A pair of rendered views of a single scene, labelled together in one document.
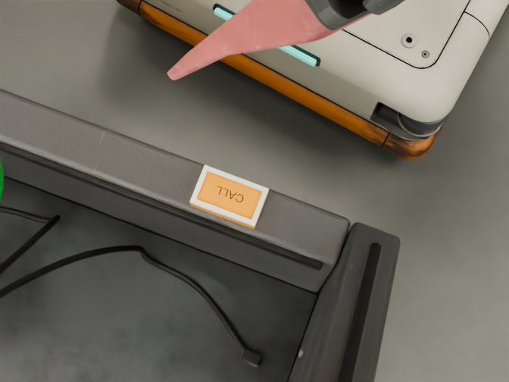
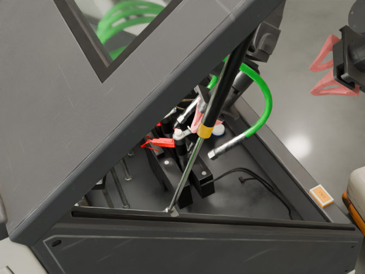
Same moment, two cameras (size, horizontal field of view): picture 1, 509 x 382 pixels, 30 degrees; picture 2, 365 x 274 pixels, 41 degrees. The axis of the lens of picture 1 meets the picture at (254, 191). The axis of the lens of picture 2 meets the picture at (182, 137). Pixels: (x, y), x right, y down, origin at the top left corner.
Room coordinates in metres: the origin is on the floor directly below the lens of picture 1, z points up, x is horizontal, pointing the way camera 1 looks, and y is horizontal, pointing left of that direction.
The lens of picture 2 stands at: (-0.39, -0.37, 1.93)
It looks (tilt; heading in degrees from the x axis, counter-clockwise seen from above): 48 degrees down; 60
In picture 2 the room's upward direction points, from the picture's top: 11 degrees counter-clockwise
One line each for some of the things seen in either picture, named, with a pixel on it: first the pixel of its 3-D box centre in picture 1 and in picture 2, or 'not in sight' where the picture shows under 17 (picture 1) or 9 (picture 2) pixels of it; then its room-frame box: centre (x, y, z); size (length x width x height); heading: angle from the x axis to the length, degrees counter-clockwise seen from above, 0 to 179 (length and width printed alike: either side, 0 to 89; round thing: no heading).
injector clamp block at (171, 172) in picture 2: not in sight; (169, 155); (0.01, 0.40, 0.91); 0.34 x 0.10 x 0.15; 78
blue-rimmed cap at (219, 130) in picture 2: not in sight; (218, 129); (0.20, 0.43, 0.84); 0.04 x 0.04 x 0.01
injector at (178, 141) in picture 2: not in sight; (188, 161); (0.00, 0.28, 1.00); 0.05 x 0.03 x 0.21; 168
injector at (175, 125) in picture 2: not in sight; (174, 140); (0.01, 0.36, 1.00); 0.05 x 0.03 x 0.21; 168
